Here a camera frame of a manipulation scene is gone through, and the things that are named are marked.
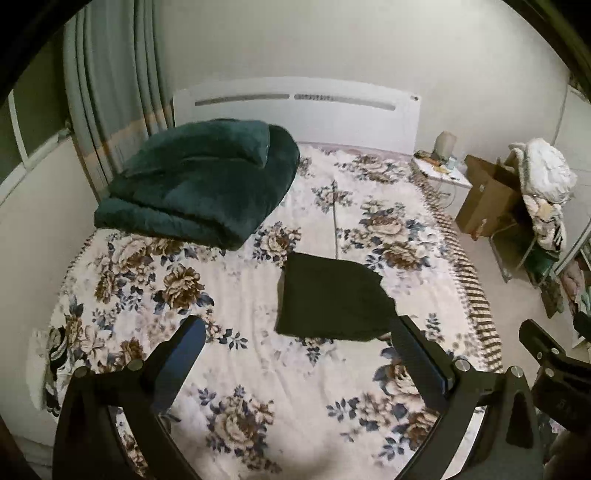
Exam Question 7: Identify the black garment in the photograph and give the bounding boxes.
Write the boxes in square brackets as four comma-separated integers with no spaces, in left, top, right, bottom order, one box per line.
[276,252,398,342]

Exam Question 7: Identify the chair with piled clothes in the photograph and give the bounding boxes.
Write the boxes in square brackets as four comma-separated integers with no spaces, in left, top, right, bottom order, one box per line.
[489,162,572,287]

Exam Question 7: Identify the floral bed blanket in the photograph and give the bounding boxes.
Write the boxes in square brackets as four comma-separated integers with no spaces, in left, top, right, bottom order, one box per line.
[29,146,502,479]

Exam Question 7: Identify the brown cardboard box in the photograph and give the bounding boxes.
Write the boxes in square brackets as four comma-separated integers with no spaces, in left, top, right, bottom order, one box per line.
[456,155,521,237]

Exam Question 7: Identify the white fluffy garment pile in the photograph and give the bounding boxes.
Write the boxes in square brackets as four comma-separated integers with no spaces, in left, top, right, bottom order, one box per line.
[504,138,577,253]

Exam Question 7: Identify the white bedside table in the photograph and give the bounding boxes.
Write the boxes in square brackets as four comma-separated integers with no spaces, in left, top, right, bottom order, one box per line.
[413,155,472,219]

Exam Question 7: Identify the small lamp on nightstand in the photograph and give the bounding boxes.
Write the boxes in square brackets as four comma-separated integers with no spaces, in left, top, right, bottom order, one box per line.
[432,131,457,162]

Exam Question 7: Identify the dark green folded duvet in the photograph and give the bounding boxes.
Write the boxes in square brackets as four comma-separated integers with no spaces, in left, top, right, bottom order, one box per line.
[94,119,301,250]

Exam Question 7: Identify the white bed headboard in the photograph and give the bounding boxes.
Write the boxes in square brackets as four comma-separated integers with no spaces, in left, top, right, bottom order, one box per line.
[172,77,421,155]

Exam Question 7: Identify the grey green curtain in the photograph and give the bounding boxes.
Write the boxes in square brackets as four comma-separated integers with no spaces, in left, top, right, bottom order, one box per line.
[63,1,173,199]

